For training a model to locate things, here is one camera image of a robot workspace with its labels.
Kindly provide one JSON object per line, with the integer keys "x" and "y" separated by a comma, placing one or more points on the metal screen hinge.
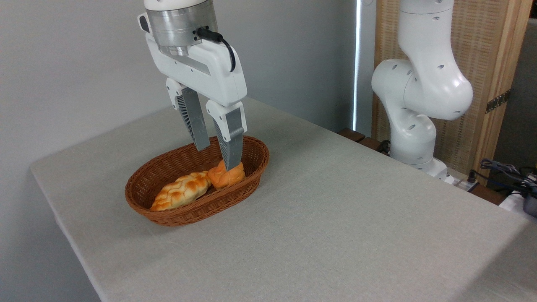
{"x": 498, "y": 101}

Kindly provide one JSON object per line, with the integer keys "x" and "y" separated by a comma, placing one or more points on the brown wicker basket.
{"x": 188, "y": 214}

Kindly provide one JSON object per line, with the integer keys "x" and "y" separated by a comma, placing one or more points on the white box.
{"x": 512, "y": 203}

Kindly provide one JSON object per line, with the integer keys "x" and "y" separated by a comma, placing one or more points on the long braided bread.
{"x": 180, "y": 191}

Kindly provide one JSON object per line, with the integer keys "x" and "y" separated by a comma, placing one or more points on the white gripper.
{"x": 218, "y": 79}

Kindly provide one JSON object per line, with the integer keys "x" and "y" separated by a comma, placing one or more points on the round orange bread roll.
{"x": 224, "y": 179}

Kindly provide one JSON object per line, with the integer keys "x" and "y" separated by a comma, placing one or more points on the grey device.
{"x": 530, "y": 205}

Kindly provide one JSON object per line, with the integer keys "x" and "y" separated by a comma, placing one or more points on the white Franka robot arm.
{"x": 419, "y": 84}

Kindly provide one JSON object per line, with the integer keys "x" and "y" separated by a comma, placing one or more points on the grey tablecloth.
{"x": 335, "y": 230}

